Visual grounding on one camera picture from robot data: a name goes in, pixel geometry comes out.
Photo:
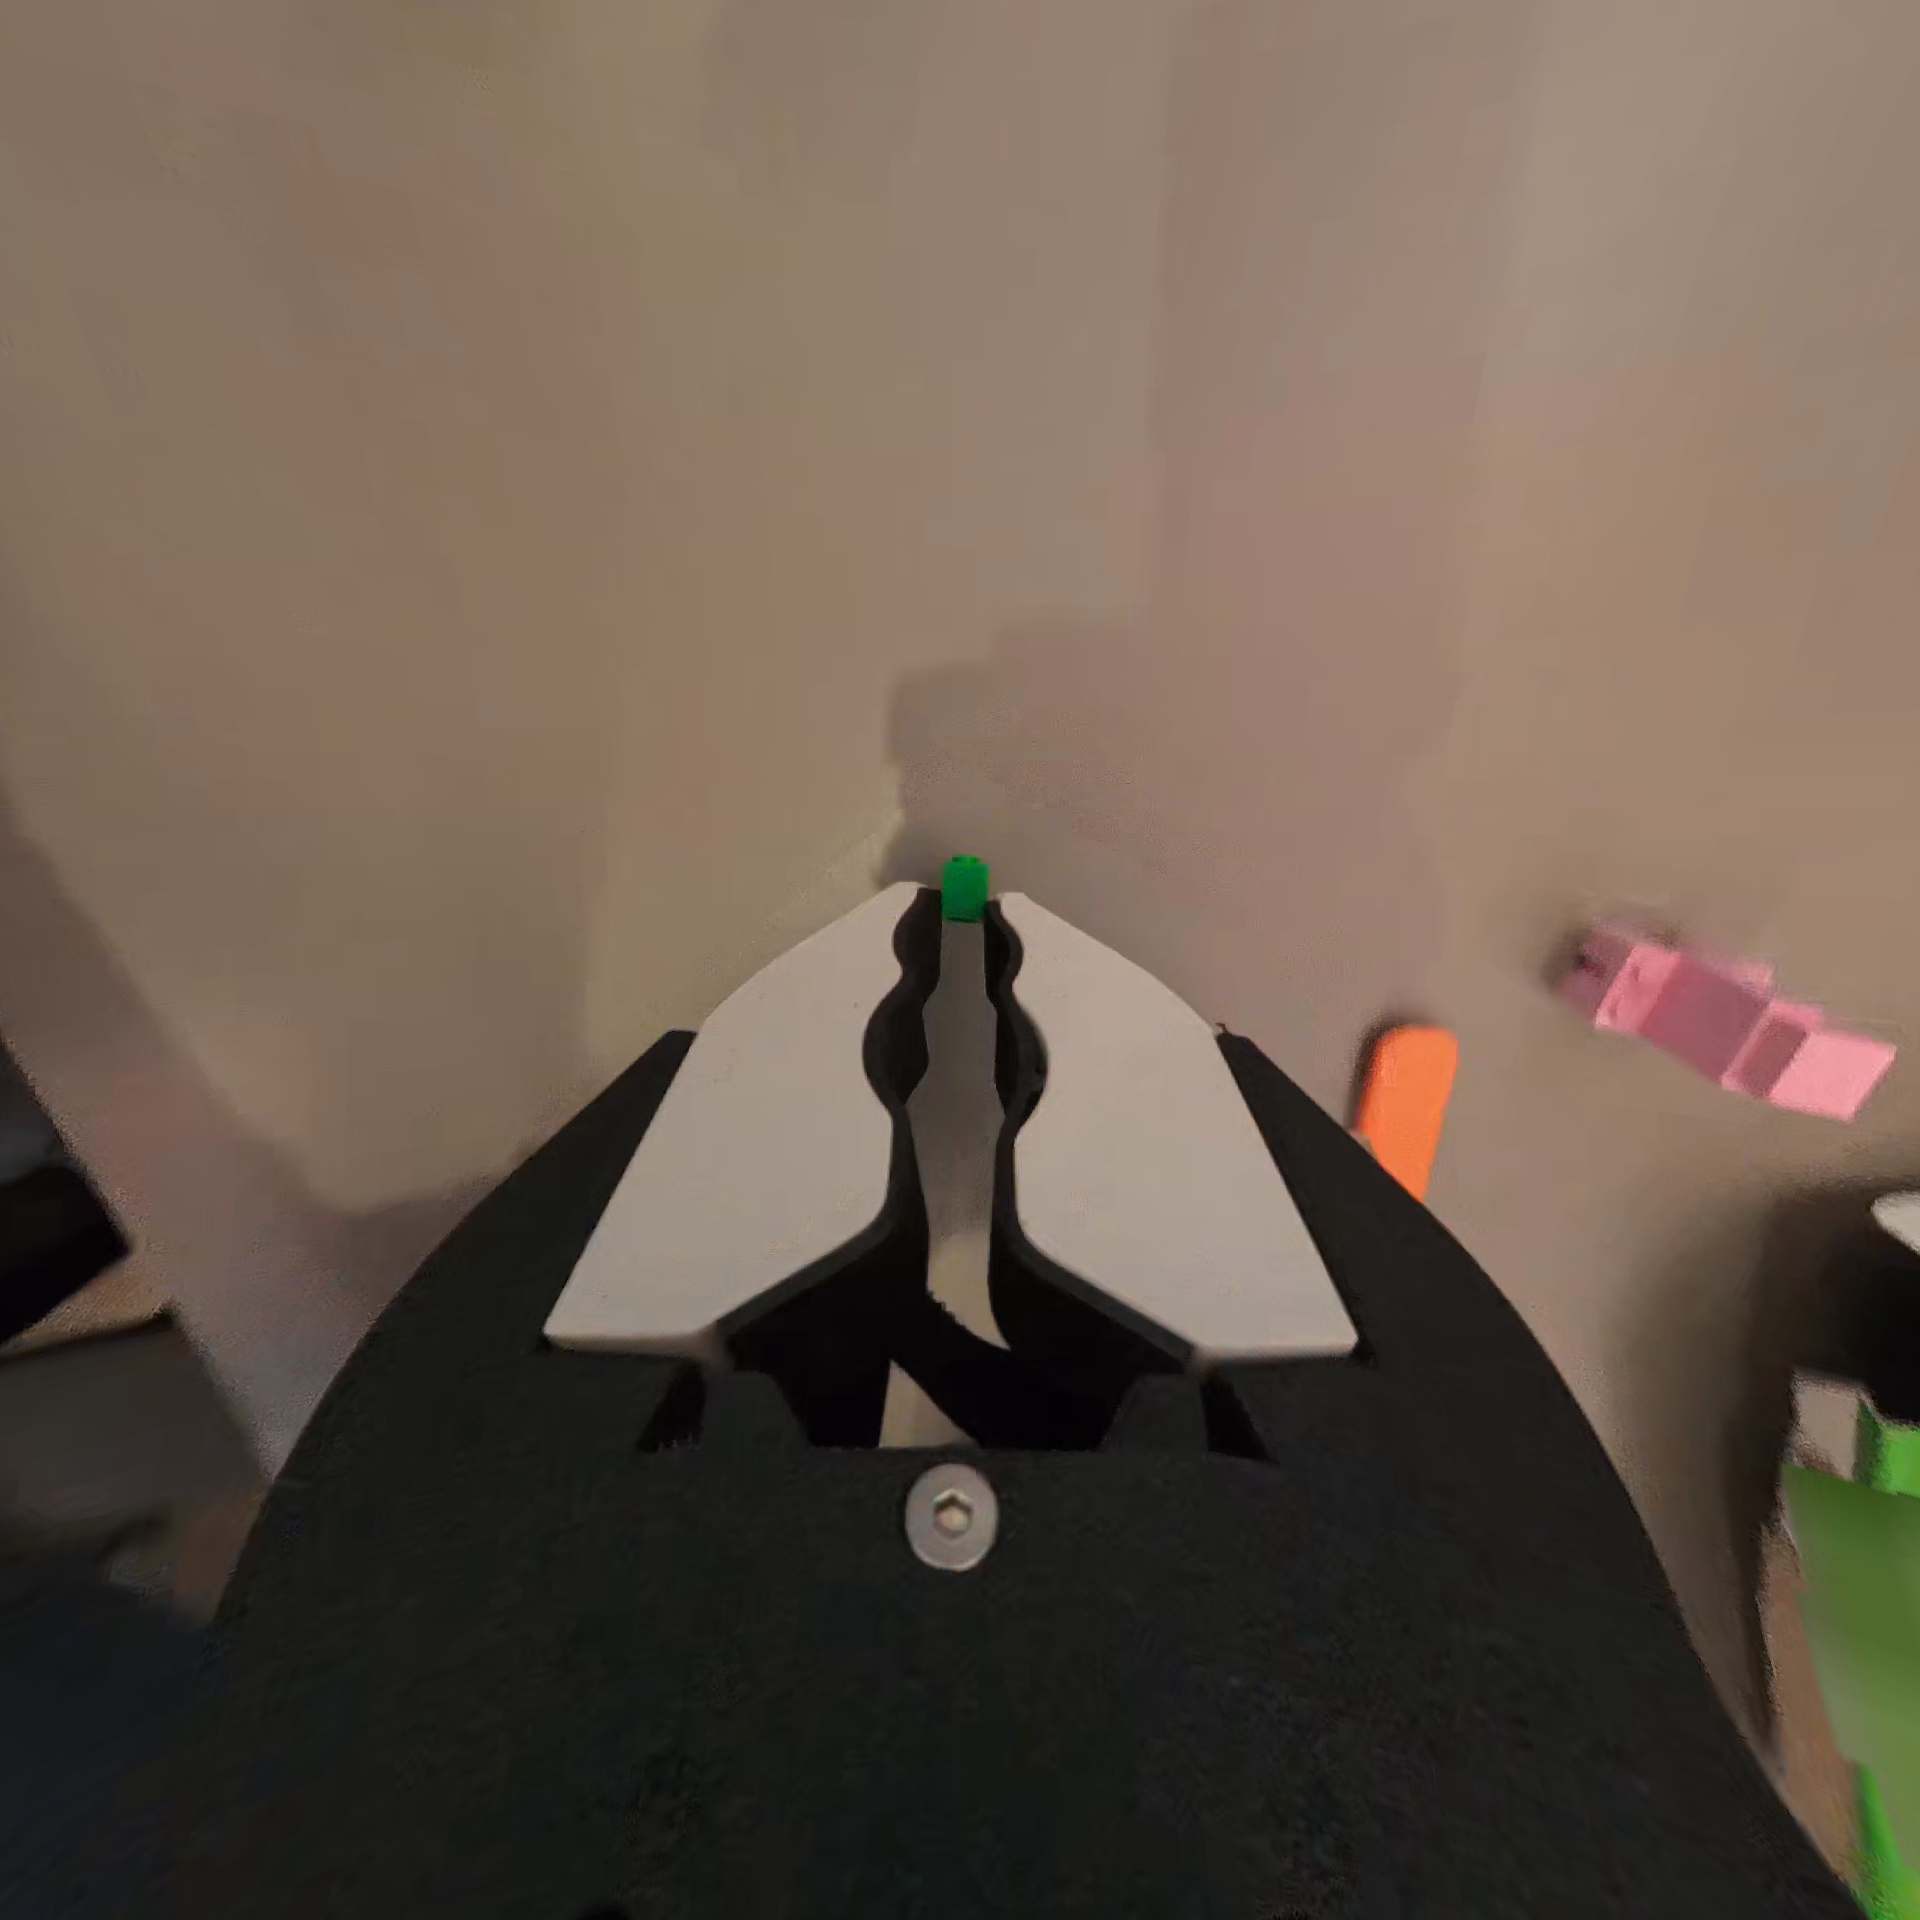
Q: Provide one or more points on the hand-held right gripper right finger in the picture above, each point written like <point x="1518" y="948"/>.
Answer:
<point x="1178" y="1183"/>

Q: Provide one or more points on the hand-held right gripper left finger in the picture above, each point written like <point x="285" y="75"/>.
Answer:
<point x="750" y="1156"/>

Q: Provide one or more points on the small green brick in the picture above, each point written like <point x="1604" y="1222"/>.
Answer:
<point x="964" y="888"/>

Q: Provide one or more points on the orange brick separator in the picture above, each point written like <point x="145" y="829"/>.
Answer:
<point x="1405" y="1102"/>

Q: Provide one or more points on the pink brick pig figure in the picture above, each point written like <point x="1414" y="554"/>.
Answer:
<point x="1696" y="1013"/>

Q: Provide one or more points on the white cardboard box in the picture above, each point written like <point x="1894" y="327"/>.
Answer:
<point x="1827" y="1424"/>

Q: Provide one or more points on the black object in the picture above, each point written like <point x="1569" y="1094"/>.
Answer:
<point x="47" y="1247"/>

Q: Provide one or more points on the green toy set box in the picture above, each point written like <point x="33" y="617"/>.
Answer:
<point x="1852" y="1619"/>

